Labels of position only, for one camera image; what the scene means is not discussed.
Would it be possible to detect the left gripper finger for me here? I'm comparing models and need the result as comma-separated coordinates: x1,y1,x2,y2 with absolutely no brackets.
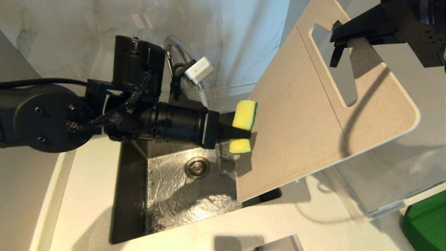
219,112,238,124
217,123,252,141

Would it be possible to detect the black cable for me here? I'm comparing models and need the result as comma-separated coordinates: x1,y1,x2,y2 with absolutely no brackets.
0,78,90,89

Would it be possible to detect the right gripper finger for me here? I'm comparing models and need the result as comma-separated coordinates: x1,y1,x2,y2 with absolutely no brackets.
329,3,407,48
329,44,346,68

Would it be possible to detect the stainless steel sink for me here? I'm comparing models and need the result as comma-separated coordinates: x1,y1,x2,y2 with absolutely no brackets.
109,139,283,245

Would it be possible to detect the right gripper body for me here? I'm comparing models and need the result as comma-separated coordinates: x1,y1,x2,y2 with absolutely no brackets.
380,0,446,69

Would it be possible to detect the beige cutting board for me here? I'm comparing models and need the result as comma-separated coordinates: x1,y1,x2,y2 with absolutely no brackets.
236,0,421,203

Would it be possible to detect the chrome faucet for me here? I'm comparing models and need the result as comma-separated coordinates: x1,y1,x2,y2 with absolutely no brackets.
163,35,210,109

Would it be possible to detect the round sink drain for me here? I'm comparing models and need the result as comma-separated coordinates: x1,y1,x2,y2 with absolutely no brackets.
184,157,210,180

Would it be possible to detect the clear acrylic panel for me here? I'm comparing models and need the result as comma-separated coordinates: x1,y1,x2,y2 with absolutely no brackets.
328,138,446,221

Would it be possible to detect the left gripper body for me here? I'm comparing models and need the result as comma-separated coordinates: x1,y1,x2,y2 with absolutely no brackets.
155,102,221,150

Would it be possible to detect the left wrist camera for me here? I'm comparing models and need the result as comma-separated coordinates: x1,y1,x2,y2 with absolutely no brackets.
170,57,214,102

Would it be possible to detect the green bin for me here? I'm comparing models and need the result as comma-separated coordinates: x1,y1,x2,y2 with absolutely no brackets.
400,198,446,251

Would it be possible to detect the yellow green sponge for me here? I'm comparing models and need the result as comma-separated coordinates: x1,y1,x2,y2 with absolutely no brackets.
229,100,259,154

